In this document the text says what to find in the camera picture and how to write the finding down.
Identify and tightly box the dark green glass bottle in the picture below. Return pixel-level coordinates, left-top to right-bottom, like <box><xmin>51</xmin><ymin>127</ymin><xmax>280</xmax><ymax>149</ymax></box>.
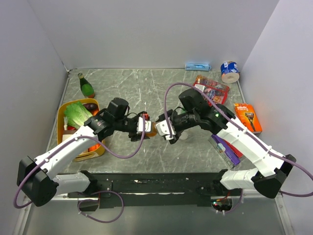
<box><xmin>78</xmin><ymin>73</ymin><xmax>95</xmax><ymax>98</ymax></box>

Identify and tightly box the purple eggplant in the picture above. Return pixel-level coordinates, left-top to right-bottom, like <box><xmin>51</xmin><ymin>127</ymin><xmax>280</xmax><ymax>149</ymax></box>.
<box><xmin>83</xmin><ymin>103</ymin><xmax>98</xmax><ymax>111</ymax></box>

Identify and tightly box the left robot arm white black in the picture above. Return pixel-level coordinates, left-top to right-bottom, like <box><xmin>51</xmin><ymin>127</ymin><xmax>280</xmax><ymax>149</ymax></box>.
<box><xmin>17</xmin><ymin>98</ymin><xmax>146</xmax><ymax>207</ymax></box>

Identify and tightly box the orange fruit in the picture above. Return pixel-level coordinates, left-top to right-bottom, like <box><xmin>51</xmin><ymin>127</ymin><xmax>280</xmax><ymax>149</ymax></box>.
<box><xmin>88</xmin><ymin>144</ymin><xmax>101</xmax><ymax>152</ymax></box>

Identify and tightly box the green lettuce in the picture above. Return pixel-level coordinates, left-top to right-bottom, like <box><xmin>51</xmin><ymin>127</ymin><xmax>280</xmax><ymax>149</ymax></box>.
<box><xmin>64</xmin><ymin>101</ymin><xmax>92</xmax><ymax>129</ymax></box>

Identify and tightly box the yellow plastic basket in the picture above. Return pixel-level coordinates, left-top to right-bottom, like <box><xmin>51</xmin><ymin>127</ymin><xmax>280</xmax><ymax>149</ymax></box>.
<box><xmin>57</xmin><ymin>98</ymin><xmax>105</xmax><ymax>162</ymax></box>

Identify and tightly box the purple chocolate bar box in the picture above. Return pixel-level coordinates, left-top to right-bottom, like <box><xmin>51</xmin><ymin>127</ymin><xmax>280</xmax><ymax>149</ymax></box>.
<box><xmin>209</xmin><ymin>135</ymin><xmax>241</xmax><ymax>168</ymax></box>

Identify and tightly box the aluminium frame rail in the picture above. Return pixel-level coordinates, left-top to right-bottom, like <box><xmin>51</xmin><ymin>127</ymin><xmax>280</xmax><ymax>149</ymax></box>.
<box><xmin>210</xmin><ymin>189</ymin><xmax>283</xmax><ymax>200</ymax></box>

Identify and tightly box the blue tissue pack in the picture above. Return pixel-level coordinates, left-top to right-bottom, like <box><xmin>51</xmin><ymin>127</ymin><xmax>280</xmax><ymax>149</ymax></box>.
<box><xmin>185</xmin><ymin>63</ymin><xmax>211</xmax><ymax>71</ymax></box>

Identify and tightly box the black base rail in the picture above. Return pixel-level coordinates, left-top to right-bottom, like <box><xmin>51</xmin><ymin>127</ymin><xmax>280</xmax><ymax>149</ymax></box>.
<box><xmin>66</xmin><ymin>173</ymin><xmax>241</xmax><ymax>209</ymax></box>

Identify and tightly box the red flat box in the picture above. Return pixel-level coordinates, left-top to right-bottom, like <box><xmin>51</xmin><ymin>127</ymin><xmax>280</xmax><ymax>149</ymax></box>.
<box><xmin>225</xmin><ymin>141</ymin><xmax>243</xmax><ymax>158</ymax></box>

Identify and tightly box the toilet paper roll blue wrap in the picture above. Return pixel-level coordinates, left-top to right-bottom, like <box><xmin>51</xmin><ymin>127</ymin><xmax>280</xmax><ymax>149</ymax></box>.
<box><xmin>221</xmin><ymin>61</ymin><xmax>240</xmax><ymax>84</ymax></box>

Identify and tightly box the clear plastic lid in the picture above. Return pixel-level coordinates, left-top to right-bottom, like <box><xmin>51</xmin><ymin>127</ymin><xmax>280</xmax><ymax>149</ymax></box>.
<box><xmin>180</xmin><ymin>132</ymin><xmax>188</xmax><ymax>140</ymax></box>

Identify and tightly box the orange juice bottle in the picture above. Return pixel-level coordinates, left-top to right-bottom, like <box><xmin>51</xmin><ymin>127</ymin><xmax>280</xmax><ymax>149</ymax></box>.
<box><xmin>145</xmin><ymin>122</ymin><xmax>158</xmax><ymax>137</ymax></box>

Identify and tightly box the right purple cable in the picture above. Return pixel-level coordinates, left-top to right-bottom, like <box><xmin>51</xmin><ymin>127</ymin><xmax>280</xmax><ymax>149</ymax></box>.
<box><xmin>163</xmin><ymin>82</ymin><xmax>313</xmax><ymax>198</ymax></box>

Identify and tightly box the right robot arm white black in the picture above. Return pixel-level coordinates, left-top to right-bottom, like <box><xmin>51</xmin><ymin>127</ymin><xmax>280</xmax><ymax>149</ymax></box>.
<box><xmin>156</xmin><ymin>89</ymin><xmax>296</xmax><ymax>199</ymax></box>

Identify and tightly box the red snack bag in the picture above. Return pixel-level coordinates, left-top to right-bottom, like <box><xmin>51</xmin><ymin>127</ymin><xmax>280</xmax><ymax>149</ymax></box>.
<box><xmin>193</xmin><ymin>75</ymin><xmax>230</xmax><ymax>104</ymax></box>

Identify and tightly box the orange razor package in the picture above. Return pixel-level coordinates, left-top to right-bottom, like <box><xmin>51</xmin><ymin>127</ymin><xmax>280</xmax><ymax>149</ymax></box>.
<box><xmin>234</xmin><ymin>103</ymin><xmax>262</xmax><ymax>134</ymax></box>

